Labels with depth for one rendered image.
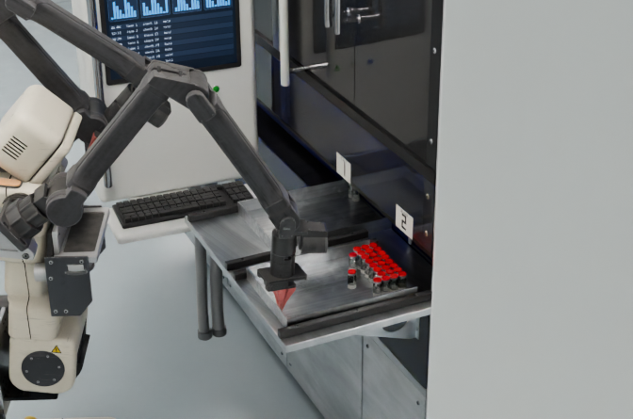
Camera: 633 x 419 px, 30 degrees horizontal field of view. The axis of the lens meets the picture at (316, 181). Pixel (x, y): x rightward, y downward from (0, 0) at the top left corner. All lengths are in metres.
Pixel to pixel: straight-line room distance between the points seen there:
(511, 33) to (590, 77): 0.09
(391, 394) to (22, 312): 1.02
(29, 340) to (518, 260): 2.18
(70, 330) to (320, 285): 0.62
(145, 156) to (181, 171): 0.12
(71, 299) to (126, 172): 0.77
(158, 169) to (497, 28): 2.75
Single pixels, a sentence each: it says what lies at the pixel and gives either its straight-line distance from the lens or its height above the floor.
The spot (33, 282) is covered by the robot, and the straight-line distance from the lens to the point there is 2.90.
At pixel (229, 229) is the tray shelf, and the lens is 3.18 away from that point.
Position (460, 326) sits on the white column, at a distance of 0.96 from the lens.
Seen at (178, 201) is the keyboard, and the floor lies 0.83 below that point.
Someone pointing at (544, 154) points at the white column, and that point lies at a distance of 0.81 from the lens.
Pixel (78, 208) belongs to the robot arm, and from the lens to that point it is 2.56.
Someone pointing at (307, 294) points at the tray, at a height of 0.88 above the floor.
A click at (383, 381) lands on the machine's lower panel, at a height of 0.48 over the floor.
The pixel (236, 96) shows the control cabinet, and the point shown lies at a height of 1.08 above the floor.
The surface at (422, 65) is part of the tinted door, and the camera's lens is 2.71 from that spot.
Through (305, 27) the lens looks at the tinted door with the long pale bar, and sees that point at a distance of 3.29.
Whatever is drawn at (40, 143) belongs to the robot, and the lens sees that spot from 2.68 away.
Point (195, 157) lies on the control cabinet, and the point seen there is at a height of 0.90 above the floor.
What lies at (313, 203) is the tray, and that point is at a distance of 3.30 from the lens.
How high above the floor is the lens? 2.40
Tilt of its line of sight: 26 degrees down
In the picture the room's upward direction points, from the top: straight up
